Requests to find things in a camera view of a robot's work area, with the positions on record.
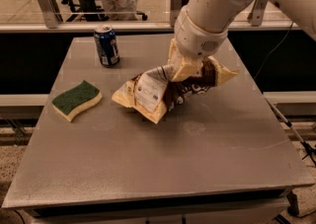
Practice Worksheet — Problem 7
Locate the brown and cream chip bag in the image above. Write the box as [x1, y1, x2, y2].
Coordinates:
[112, 56, 239, 123]

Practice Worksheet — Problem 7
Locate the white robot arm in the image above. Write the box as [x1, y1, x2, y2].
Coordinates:
[169, 0, 316, 82]

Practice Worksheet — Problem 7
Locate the green and yellow sponge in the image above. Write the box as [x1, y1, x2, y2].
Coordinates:
[52, 81, 103, 122]

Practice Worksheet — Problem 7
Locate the blue soda can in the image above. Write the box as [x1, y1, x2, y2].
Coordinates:
[94, 25, 119, 67]

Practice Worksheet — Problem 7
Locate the black tripod stand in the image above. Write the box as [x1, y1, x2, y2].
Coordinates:
[267, 101, 316, 166]

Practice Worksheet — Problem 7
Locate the middle metal glass bracket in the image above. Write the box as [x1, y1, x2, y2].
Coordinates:
[170, 0, 182, 27]

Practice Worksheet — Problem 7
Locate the metal glass bracket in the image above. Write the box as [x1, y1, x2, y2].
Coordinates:
[248, 0, 268, 27]
[170, 0, 182, 27]
[38, 0, 59, 29]

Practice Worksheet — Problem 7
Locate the right metal glass bracket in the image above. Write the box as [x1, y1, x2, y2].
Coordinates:
[248, 0, 268, 27]

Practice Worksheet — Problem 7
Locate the left metal glass bracket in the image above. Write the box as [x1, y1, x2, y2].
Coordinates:
[38, 0, 59, 29]

